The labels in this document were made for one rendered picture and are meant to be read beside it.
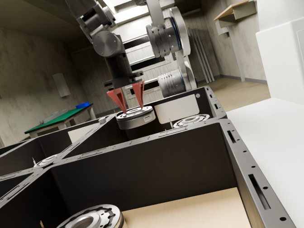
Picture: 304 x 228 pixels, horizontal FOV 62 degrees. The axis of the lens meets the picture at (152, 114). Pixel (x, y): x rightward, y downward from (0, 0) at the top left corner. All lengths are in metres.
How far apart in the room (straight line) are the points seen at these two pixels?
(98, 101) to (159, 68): 3.88
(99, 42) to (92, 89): 8.78
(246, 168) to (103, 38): 0.46
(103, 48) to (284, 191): 0.50
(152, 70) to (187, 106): 5.31
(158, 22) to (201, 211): 0.83
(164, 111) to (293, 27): 2.02
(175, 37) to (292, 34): 1.72
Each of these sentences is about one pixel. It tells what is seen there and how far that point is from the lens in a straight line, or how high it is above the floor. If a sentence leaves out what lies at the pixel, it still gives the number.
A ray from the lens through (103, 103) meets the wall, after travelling 9.34.
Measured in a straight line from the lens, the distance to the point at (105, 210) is 0.39.
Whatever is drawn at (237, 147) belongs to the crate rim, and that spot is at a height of 0.93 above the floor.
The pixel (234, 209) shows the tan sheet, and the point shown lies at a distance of 0.35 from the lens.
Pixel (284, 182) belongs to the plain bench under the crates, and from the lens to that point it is 0.65.
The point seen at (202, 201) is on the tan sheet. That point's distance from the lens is 0.38.
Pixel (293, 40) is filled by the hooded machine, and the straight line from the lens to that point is 2.64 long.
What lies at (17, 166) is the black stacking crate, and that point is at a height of 0.88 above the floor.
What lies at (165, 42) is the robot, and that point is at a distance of 1.05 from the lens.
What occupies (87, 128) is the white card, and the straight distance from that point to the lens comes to 0.84.
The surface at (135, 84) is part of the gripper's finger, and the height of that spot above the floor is 1.00.
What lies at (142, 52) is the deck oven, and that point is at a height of 1.43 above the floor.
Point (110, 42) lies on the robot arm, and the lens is 0.60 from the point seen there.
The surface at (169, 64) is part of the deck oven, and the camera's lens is 6.05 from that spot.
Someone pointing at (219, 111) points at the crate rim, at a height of 0.93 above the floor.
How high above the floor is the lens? 1.03
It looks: 10 degrees down
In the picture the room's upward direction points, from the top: 18 degrees counter-clockwise
